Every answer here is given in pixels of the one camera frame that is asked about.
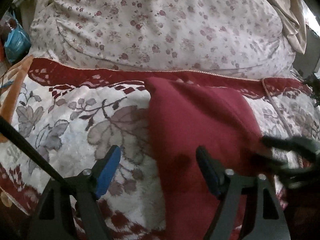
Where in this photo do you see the dark red small garment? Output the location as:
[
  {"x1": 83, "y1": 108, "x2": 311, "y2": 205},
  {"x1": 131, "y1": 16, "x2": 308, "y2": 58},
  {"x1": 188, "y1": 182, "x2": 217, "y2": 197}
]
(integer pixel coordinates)
[{"x1": 145, "y1": 77, "x2": 261, "y2": 239}]

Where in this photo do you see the red and white plush blanket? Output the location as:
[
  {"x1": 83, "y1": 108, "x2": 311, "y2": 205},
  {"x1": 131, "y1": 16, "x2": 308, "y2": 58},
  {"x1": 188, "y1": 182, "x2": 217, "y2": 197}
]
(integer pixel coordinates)
[{"x1": 11, "y1": 59, "x2": 319, "y2": 239}]

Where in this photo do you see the orange cloth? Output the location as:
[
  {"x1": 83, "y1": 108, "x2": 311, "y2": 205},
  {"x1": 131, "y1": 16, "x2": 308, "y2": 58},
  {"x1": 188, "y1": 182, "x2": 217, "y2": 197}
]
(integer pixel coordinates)
[{"x1": 0, "y1": 55, "x2": 34, "y2": 143}]

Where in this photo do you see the blue plastic bag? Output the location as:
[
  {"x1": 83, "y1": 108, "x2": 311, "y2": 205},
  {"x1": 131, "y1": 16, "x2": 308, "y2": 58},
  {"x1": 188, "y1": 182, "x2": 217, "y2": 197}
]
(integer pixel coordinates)
[{"x1": 3, "y1": 12, "x2": 31, "y2": 64}]

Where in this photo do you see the white floral bed sheet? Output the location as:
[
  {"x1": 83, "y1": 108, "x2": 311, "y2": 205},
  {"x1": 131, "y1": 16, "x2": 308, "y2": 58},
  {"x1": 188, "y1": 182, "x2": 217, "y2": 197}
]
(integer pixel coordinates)
[{"x1": 30, "y1": 0, "x2": 296, "y2": 79}]

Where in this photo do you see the beige curtain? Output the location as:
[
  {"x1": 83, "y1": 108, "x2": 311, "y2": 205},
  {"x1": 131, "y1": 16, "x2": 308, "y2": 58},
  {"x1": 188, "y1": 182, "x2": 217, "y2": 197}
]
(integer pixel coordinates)
[{"x1": 267, "y1": 0, "x2": 307, "y2": 54}]

